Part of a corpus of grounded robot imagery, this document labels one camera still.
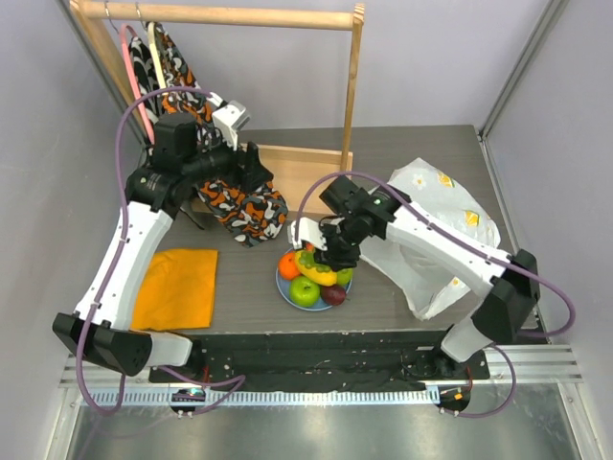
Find green fake grapes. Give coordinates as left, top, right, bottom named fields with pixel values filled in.
left=296, top=250, right=322, bottom=271

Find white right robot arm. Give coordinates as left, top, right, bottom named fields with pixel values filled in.
left=291, top=172, right=540, bottom=379

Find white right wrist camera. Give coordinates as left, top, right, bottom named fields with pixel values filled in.
left=287, top=217, right=328, bottom=251

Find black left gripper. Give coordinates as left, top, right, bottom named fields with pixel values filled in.
left=182, top=127, right=273, bottom=195

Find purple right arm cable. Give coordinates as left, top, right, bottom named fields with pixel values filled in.
left=292, top=171, right=577, bottom=419

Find dark red fake plum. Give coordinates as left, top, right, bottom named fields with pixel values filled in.
left=320, top=285, right=347, bottom=306

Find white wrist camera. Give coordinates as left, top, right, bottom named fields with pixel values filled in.
left=287, top=217, right=328, bottom=251
left=207, top=92, right=250, bottom=150

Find pink clothes hanger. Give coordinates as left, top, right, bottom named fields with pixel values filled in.
left=119, top=23, right=154, bottom=144

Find green fake pear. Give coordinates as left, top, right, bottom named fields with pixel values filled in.
left=336, top=268, right=353, bottom=287

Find fake orange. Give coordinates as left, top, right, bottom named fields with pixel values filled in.
left=278, top=251, right=301, bottom=281

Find yellow fake mango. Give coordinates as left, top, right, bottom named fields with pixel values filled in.
left=295, top=251, right=336, bottom=287

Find black white zebra garment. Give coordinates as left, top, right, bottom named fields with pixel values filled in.
left=126, top=36, right=163, bottom=137

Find wooden clothes rack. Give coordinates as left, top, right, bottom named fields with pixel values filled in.
left=69, top=1, right=365, bottom=216

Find orange folded cloth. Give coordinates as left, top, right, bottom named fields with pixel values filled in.
left=131, top=248, right=218, bottom=332

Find green fake apple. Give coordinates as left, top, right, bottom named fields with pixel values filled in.
left=288, top=275, right=320, bottom=309

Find white plastic bag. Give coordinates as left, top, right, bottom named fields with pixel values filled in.
left=358, top=156, right=502, bottom=322

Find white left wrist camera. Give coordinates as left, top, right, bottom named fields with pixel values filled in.
left=207, top=92, right=250, bottom=150

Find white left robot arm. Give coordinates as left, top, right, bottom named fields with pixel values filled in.
left=52, top=103, right=273, bottom=382

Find cream clothes hanger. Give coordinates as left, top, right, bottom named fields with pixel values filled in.
left=147, top=21, right=167, bottom=88

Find orange grey patterned garment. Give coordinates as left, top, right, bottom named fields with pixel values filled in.
left=157, top=23, right=288, bottom=247

